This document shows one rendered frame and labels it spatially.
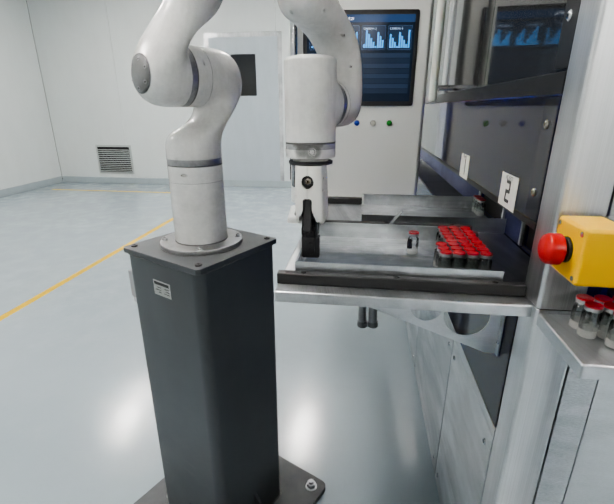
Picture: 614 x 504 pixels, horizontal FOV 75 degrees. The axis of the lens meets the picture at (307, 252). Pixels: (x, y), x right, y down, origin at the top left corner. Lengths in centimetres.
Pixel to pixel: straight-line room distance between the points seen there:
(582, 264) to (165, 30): 76
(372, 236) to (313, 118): 37
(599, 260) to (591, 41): 26
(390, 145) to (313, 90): 98
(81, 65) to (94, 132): 97
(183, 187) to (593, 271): 73
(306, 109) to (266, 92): 563
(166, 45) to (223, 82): 14
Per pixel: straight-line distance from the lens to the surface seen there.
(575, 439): 85
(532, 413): 80
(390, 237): 94
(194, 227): 93
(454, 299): 68
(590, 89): 64
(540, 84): 76
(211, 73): 91
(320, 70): 67
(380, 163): 161
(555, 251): 58
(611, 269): 59
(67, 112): 768
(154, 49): 87
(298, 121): 67
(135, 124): 707
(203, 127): 92
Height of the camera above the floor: 116
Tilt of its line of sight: 20 degrees down
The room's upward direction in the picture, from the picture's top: straight up
